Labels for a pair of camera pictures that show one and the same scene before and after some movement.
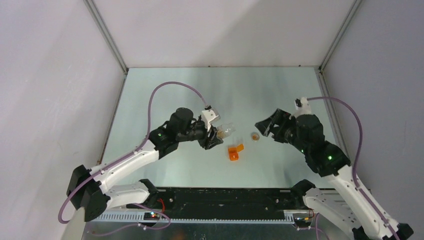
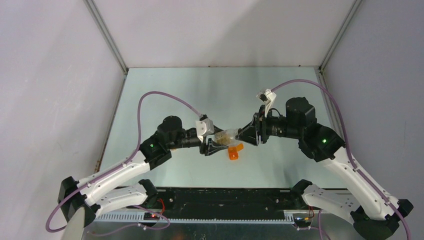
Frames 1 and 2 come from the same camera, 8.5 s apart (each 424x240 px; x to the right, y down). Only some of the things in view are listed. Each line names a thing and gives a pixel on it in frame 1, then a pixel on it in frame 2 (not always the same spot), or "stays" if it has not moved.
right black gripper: x=280 y=117 → x=258 y=127
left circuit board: x=151 y=216 stays
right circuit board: x=302 y=222 stays
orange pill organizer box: x=233 y=152 stays
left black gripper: x=205 y=139 → x=211 y=147
